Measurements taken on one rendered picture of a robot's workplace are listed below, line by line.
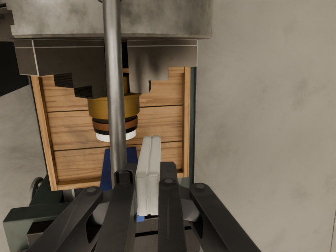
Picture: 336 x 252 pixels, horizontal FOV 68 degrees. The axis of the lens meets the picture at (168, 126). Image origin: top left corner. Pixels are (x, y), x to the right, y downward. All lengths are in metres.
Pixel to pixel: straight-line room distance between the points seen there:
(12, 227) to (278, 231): 2.04
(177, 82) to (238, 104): 1.11
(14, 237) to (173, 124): 0.50
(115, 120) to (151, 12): 0.13
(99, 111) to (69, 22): 0.17
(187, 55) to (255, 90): 1.38
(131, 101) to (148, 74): 0.05
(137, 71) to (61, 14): 0.16
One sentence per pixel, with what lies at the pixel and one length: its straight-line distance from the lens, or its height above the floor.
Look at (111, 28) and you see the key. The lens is 0.19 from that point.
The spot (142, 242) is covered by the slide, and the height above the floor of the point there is 0.97.
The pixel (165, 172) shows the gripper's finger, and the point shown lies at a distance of 0.17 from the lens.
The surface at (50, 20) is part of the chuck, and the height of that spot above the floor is 1.23.
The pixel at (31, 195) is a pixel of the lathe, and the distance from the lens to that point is 0.91.
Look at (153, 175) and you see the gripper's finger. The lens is 0.16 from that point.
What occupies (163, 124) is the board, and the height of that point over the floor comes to 0.88.
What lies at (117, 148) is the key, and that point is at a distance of 0.18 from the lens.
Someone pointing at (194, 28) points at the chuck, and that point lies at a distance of 0.31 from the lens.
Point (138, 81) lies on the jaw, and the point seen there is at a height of 1.11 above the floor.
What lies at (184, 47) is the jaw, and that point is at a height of 1.12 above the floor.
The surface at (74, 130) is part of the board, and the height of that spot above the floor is 0.89.
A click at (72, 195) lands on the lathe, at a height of 0.86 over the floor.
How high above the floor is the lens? 1.50
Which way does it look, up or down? 70 degrees down
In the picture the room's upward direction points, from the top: 149 degrees clockwise
